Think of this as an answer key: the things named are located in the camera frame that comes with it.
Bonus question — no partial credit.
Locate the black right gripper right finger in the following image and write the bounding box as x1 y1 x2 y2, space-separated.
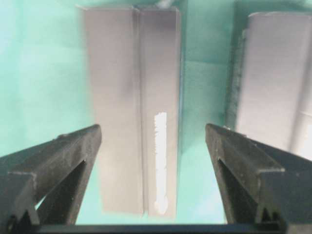
205 124 312 227

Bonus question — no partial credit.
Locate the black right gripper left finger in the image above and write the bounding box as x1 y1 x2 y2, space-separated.
0 124 102 226

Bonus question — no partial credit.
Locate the green table cloth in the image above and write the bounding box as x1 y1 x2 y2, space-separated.
0 0 312 225

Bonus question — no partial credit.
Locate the black RealSense box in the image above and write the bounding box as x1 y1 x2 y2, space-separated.
225 12 312 159
81 5 182 219

